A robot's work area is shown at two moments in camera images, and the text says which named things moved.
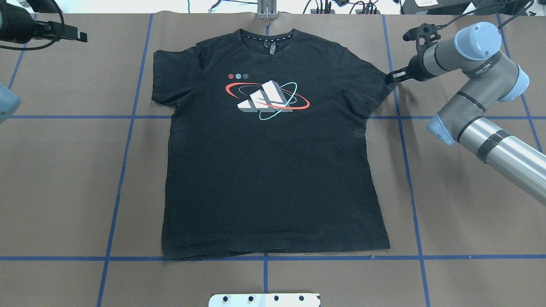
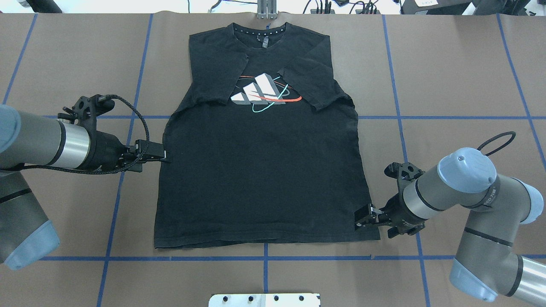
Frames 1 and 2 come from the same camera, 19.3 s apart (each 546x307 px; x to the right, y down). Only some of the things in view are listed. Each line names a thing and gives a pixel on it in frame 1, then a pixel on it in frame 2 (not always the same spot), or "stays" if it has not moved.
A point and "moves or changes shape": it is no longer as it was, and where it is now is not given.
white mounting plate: x=265 y=300 stays
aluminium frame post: x=267 y=9 stays
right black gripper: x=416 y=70 to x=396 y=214
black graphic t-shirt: x=267 y=152 moves or changes shape
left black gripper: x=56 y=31 to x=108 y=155
